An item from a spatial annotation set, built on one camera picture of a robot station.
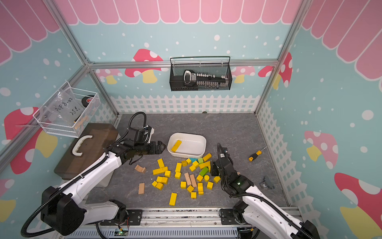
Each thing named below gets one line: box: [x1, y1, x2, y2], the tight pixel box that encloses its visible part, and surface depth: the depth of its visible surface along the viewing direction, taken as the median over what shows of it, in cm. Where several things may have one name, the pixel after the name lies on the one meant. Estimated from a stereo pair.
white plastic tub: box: [167, 132, 207, 159], surface depth 102 cm
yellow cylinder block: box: [202, 152, 213, 162], surface depth 96 cm
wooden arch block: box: [134, 164, 147, 174], surface depth 91 cm
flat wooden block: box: [138, 182, 145, 195], surface depth 85 cm
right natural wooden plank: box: [189, 174, 198, 188], surface depth 87 cm
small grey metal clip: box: [259, 176, 276, 189], surface depth 86 cm
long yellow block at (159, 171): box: [152, 166, 169, 176], surface depth 91 cm
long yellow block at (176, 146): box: [171, 139, 183, 153], surface depth 102 cm
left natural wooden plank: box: [184, 172, 192, 186], surface depth 88 cm
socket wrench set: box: [183, 70, 229, 91], surface depth 91 cm
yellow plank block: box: [157, 158, 166, 169], surface depth 94 cm
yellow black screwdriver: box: [248, 145, 268, 162], surface depth 97 cm
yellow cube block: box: [164, 170, 172, 178], surface depth 89 cm
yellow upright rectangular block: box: [175, 162, 183, 173], surface depth 93 cm
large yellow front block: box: [169, 192, 178, 207], surface depth 81 cm
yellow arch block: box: [197, 182, 204, 196], surface depth 85 cm
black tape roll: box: [81, 94, 95, 108], surface depth 81 cm
